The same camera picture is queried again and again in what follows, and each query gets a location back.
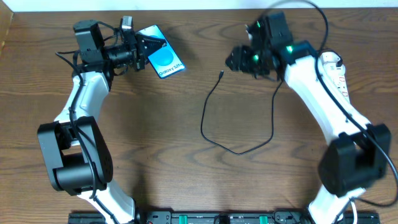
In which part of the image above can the blue Galaxy smartphone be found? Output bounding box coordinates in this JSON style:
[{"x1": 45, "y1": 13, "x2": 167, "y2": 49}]
[{"x1": 138, "y1": 25, "x2": 185, "y2": 79}]

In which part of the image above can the black USB charging cable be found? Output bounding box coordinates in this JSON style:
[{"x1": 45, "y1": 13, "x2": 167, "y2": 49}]
[{"x1": 200, "y1": 70, "x2": 284, "y2": 156}]

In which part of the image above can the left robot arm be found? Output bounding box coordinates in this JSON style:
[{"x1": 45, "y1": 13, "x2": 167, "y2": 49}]
[{"x1": 37, "y1": 16, "x2": 167, "y2": 223}]

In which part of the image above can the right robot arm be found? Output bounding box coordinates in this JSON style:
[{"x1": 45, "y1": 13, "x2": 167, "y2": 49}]
[{"x1": 226, "y1": 12, "x2": 393, "y2": 223}]

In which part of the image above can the white power strip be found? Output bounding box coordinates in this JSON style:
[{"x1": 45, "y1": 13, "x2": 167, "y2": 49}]
[{"x1": 333, "y1": 66, "x2": 350, "y2": 103}]

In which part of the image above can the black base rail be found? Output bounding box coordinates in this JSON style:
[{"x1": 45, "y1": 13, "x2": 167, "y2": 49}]
[{"x1": 67, "y1": 210, "x2": 381, "y2": 224}]

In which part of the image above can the white power strip cord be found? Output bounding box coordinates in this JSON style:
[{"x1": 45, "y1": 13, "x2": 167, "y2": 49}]
[{"x1": 348, "y1": 198, "x2": 358, "y2": 224}]

